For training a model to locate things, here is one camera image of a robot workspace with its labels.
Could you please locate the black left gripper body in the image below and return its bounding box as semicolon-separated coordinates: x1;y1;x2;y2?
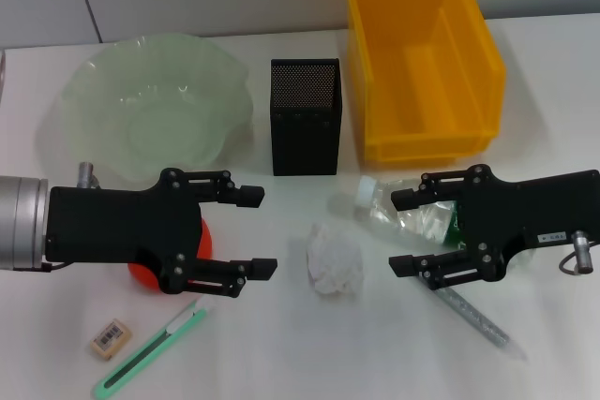
46;168;207;296

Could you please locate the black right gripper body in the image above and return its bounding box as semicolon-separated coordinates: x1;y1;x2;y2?
457;163;583;283

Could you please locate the clear green-label water bottle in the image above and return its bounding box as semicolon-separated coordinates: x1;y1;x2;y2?
327;174;538;273

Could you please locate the red-orange toy orange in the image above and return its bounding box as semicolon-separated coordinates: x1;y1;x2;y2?
127;215;216;294

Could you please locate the white paper ball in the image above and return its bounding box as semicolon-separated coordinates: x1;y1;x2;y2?
305;222;366;297

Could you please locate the black mesh pen holder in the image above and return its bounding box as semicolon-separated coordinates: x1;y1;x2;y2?
269;57;343;177

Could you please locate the silver grey pen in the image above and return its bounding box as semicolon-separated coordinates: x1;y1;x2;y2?
407;273;529;363

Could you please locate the beige eraser with barcode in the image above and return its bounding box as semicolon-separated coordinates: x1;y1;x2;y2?
89;319;133;362

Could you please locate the mint green utility knife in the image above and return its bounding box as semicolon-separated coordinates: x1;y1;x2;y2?
91;296;217;400

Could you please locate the green wavy glass fruit plate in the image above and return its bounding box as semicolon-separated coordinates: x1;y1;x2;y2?
35;33;257;185

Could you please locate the yellow plastic bin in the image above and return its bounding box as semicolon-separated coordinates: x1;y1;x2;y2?
341;0;507;170

